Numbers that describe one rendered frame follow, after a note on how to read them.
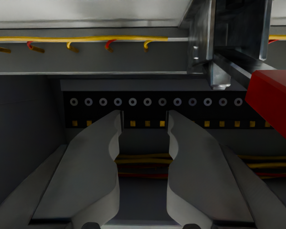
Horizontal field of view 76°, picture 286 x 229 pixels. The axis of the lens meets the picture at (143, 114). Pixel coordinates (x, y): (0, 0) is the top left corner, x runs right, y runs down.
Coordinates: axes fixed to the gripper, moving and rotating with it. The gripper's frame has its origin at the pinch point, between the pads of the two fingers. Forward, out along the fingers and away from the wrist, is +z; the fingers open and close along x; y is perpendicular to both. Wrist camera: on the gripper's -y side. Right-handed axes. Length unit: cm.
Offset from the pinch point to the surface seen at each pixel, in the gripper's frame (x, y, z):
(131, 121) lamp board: -2.0, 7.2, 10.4
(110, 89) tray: -4.7, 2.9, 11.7
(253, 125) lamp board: 14.7, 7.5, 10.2
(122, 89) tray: -3.1, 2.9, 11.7
